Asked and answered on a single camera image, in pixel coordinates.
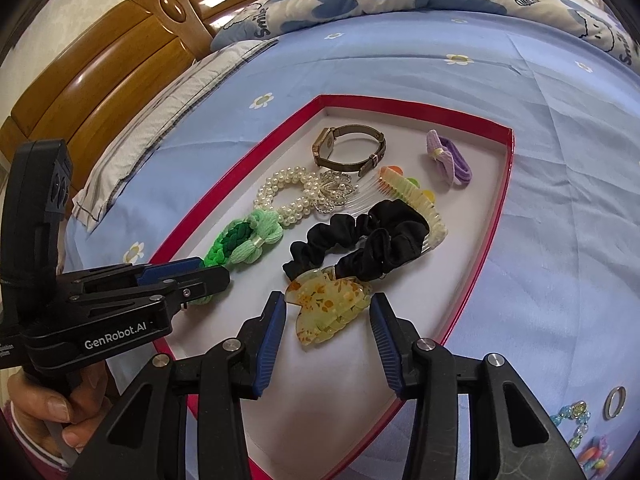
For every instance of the grey striped pillow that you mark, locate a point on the grey striped pillow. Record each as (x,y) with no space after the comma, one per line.
(165,110)

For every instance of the person's left hand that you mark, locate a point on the person's left hand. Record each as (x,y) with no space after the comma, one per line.
(52,405)

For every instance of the black scrunchie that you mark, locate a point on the black scrunchie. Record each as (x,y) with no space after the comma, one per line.
(320,240)

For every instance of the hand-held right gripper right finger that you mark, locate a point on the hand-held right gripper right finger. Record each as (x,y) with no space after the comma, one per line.
(387,347)

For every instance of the pale yellow hair comb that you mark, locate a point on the pale yellow hair comb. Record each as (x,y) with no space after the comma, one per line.
(405,192)

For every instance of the blue flowered bed sheet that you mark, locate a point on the blue flowered bed sheet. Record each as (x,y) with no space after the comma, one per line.
(550,160)

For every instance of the wooden headboard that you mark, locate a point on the wooden headboard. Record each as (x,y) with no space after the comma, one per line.
(100,85)

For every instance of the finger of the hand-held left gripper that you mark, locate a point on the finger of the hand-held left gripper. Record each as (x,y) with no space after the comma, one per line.
(170,267)
(200,282)

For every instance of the shallow red cardboard box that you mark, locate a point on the shallow red cardboard box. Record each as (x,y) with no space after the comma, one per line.
(475,210)

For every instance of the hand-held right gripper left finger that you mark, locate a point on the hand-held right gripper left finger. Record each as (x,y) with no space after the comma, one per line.
(267,347)

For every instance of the person's left forearm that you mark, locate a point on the person's left forearm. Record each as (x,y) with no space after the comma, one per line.
(30,440)

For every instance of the yellow floral claw clip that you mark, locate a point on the yellow floral claw clip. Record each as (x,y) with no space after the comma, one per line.
(325,305)

